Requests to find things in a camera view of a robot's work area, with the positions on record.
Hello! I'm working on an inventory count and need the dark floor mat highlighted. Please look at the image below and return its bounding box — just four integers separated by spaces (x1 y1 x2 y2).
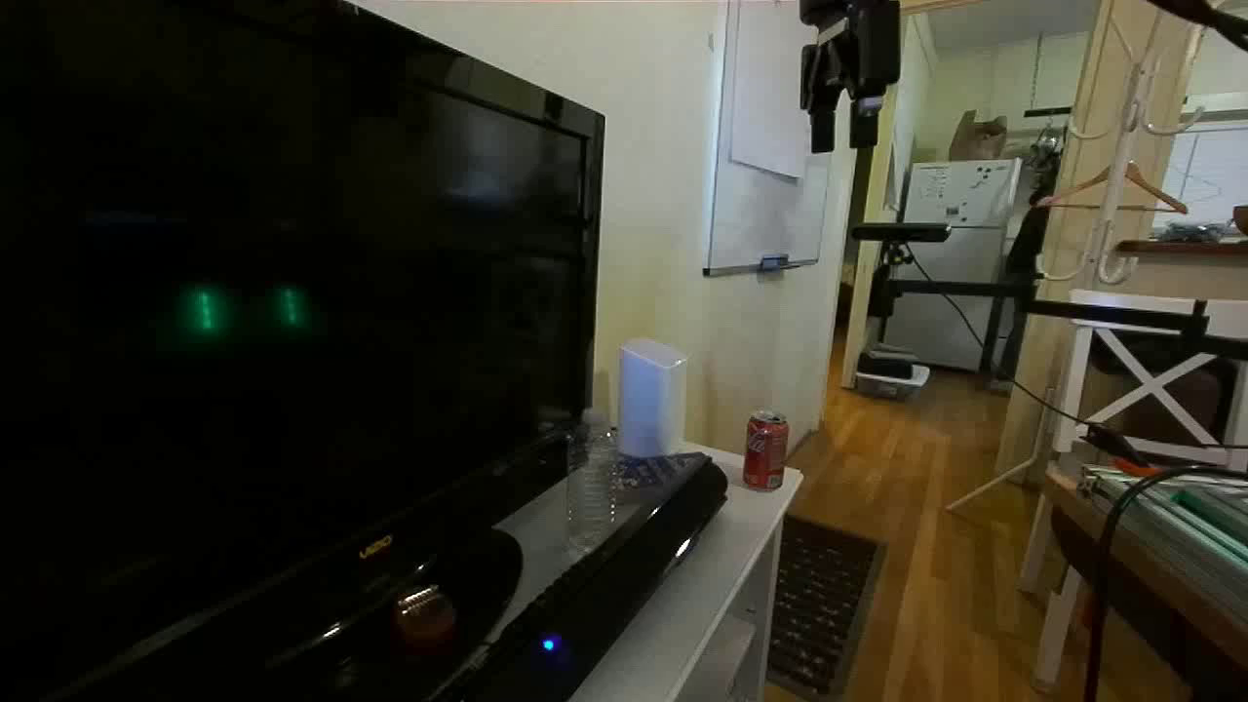
769 514 886 702

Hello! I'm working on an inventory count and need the robot base platform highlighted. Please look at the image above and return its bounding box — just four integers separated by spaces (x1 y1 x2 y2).
1038 464 1248 702

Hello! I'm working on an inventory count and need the red soda can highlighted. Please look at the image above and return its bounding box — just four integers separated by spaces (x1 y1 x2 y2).
743 410 786 490

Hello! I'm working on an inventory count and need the white wall whiteboard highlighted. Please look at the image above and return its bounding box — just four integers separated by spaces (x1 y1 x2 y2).
703 0 829 276

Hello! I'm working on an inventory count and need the white tv cabinet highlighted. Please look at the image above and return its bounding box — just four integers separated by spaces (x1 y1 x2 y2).
503 448 798 702

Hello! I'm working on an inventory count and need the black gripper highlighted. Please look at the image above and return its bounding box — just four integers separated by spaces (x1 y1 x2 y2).
798 0 899 150

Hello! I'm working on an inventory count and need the black soundbar speaker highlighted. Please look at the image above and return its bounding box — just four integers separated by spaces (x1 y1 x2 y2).
438 451 730 702

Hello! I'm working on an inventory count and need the white refrigerator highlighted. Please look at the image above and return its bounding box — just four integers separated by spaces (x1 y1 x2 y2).
886 159 1023 371

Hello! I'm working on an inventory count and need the white cross frame table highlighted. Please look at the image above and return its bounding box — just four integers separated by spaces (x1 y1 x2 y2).
1016 283 1248 694

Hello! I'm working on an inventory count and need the black flat screen television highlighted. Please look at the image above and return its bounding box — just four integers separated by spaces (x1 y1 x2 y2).
0 0 604 702

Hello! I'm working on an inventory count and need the clear plastic bottle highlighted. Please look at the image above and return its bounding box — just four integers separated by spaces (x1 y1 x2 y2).
564 410 621 548

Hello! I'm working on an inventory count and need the wooden clothes hanger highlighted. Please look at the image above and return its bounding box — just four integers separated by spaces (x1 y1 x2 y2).
1042 162 1185 215

